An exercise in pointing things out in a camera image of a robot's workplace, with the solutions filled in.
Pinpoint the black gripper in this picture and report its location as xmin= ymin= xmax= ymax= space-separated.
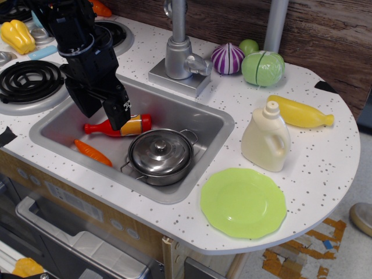
xmin=59 ymin=46 xmax=131 ymax=131

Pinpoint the yellow toy banana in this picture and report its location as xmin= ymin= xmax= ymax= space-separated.
xmin=267 ymin=95 xmax=334 ymax=128

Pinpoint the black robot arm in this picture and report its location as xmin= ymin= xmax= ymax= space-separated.
xmin=26 ymin=1 xmax=131 ymax=130

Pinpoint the light green plastic plate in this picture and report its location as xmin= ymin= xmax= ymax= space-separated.
xmin=200 ymin=168 xmax=287 ymax=239

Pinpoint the red toy ketchup bottle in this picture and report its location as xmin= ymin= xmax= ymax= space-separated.
xmin=84 ymin=114 xmax=152 ymax=137

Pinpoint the orange toy carrot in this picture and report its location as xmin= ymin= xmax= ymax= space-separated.
xmin=74 ymin=139 xmax=113 ymax=167
xmin=90 ymin=0 xmax=112 ymax=17

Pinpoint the rear black stove burner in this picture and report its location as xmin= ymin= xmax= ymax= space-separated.
xmin=95 ymin=20 xmax=134 ymax=56

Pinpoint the black stove burner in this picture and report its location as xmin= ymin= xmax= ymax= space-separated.
xmin=1 ymin=60 xmax=69 ymax=116
xmin=95 ymin=20 xmax=134 ymax=56

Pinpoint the silver toy sink basin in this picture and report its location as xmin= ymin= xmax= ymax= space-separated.
xmin=30 ymin=76 xmax=234 ymax=203

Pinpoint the steel pot with lid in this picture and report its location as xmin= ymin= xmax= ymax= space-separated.
xmin=120 ymin=128 xmax=198 ymax=186

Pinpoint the front black stove burner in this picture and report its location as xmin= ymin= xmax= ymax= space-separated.
xmin=1 ymin=60 xmax=69 ymax=116

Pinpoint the silver toy faucet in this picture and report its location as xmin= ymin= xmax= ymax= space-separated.
xmin=148 ymin=0 xmax=213 ymax=98

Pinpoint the silver stove knob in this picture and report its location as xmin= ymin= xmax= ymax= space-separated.
xmin=30 ymin=27 xmax=54 ymax=45

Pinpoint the orange toy carrot rear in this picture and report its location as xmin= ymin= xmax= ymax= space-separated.
xmin=90 ymin=0 xmax=112 ymax=17

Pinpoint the blue toy bowl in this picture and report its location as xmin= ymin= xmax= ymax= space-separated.
xmin=31 ymin=11 xmax=43 ymax=28

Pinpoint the yellow toy bell pepper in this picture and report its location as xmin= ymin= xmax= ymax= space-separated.
xmin=1 ymin=19 xmax=35 ymax=55

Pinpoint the purple toy onion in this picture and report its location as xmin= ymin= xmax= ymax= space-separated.
xmin=211 ymin=43 xmax=245 ymax=74

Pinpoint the far left black burner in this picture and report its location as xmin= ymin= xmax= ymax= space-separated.
xmin=1 ymin=0 xmax=32 ymax=24

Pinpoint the small green toy ball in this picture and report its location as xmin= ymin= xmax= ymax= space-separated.
xmin=238 ymin=39 xmax=259 ymax=56

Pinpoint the green toy cabbage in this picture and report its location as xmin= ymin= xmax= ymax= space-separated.
xmin=241 ymin=51 xmax=285 ymax=87

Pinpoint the cream toy detergent bottle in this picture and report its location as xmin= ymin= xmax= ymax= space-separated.
xmin=241 ymin=101 xmax=291 ymax=172

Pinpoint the grey vertical pole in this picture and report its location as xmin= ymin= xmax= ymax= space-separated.
xmin=263 ymin=0 xmax=289 ymax=52

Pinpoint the light blue toy handle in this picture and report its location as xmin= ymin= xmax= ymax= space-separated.
xmin=27 ymin=45 xmax=58 ymax=60

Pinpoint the toy oven door handle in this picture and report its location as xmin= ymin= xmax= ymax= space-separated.
xmin=16 ymin=196 xmax=152 ymax=278

